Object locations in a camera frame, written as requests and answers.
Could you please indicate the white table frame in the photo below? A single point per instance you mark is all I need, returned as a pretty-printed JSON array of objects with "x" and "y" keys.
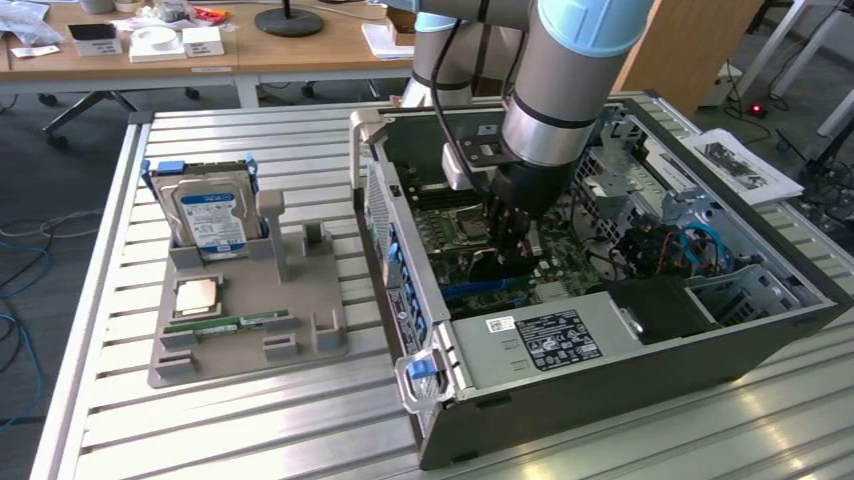
[{"x": 766, "y": 50}]

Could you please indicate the printed paper manual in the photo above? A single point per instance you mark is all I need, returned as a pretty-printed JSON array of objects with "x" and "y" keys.
[{"x": 741, "y": 165}]

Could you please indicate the open dark grey PC case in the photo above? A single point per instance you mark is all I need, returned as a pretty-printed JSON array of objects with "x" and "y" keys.
[{"x": 601, "y": 415}]

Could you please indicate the black round lamp base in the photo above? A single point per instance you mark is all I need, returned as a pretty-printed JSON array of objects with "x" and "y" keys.
[{"x": 288, "y": 22}]

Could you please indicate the white label card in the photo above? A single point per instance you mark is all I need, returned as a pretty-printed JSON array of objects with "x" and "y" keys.
[{"x": 33, "y": 51}]

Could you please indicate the clear plastic bag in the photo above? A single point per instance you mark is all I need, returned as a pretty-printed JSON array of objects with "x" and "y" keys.
[{"x": 27, "y": 20}]

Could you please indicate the wooden desk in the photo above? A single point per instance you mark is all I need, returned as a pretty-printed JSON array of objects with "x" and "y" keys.
[{"x": 80, "y": 67}]

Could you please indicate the blue case latch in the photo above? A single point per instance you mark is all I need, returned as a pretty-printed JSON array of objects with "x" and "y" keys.
[{"x": 419, "y": 371}]

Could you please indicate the hard disk with blue caddy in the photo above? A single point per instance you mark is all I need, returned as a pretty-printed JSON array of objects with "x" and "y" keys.
[{"x": 210, "y": 215}]

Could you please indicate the grey parts rack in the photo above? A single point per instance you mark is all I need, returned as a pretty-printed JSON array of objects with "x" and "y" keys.
[{"x": 247, "y": 360}]

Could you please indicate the green RAM stick white label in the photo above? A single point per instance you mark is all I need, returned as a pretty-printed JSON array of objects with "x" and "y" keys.
[{"x": 456, "y": 257}]

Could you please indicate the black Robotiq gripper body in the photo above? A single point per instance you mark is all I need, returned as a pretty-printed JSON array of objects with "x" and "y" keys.
[{"x": 530, "y": 190}]

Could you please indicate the grey power supply unit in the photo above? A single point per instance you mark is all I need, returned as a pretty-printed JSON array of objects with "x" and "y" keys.
[{"x": 534, "y": 340}]

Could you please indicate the silver chipset heatsink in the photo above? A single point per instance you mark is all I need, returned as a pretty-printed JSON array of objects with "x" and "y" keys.
[{"x": 550, "y": 292}]

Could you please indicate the white tape roll on box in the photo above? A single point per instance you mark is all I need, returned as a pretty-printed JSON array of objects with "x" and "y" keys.
[{"x": 156, "y": 42}]

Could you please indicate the plain white box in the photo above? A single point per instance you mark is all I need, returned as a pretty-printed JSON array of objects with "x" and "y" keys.
[{"x": 200, "y": 45}]

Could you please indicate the green motherboard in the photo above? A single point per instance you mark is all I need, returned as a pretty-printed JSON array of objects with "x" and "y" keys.
[{"x": 574, "y": 260}]

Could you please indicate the grey cup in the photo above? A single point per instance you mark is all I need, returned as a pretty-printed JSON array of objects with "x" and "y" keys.
[{"x": 99, "y": 6}]

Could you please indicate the black tripod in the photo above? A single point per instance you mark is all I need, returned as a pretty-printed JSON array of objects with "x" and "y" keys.
[{"x": 827, "y": 150}]

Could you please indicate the brown cardboard box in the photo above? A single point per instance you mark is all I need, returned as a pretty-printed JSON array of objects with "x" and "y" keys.
[{"x": 402, "y": 27}]

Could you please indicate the perforated silver disk bay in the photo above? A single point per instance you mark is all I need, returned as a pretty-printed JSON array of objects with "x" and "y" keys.
[{"x": 621, "y": 200}]

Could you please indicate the blue expansion slot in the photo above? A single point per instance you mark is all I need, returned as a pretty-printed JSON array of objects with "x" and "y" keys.
[{"x": 474, "y": 290}]

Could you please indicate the metal CPU socket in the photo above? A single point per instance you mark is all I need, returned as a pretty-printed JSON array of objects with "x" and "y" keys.
[{"x": 470, "y": 227}]

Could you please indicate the silver CPU chip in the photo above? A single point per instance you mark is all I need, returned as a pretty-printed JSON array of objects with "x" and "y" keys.
[{"x": 196, "y": 297}]

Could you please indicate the white box with black top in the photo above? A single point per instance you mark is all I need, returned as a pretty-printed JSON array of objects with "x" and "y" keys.
[{"x": 93, "y": 40}]

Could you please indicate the black plastic shroud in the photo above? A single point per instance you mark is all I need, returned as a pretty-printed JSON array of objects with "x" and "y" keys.
[{"x": 661, "y": 310}]

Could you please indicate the bare green RAM stick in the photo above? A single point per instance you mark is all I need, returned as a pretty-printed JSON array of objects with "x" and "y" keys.
[{"x": 220, "y": 325}]

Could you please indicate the red-lit power switch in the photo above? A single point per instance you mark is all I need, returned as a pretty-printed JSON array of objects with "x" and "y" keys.
[{"x": 757, "y": 110}]

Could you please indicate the white paper stack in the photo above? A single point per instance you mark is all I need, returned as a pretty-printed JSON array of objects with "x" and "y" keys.
[{"x": 387, "y": 47}]

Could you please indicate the wooden cabinet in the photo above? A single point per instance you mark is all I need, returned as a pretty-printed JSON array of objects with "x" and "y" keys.
[{"x": 694, "y": 50}]

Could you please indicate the red packet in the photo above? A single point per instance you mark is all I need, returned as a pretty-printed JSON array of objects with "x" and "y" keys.
[{"x": 208, "y": 15}]

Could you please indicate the black chair base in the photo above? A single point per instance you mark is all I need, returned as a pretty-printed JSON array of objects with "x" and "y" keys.
[{"x": 80, "y": 110}]

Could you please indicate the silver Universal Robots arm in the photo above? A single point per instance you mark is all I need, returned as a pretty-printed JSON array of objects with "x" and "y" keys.
[{"x": 567, "y": 90}]

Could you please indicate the plain silver disk bay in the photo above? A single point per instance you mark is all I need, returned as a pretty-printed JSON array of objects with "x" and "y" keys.
[{"x": 741, "y": 295}]

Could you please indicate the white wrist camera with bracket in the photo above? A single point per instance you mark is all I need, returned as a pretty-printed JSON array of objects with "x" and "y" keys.
[{"x": 456, "y": 172}]

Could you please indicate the black Nvidia graphics card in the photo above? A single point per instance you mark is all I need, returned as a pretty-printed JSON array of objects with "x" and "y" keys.
[{"x": 494, "y": 270}]

